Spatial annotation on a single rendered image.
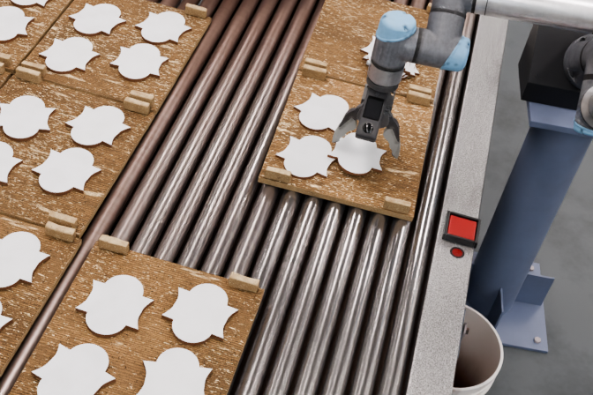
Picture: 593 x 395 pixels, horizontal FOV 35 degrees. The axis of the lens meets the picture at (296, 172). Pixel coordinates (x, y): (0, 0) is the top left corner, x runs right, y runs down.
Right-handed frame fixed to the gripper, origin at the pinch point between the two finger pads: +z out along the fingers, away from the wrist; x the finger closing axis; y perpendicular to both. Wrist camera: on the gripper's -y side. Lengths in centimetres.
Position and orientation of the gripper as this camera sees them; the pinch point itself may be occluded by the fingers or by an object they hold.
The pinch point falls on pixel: (364, 152)
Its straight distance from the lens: 213.6
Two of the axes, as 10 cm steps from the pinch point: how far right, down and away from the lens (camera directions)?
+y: 2.1, -6.4, 7.4
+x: -9.7, -2.5, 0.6
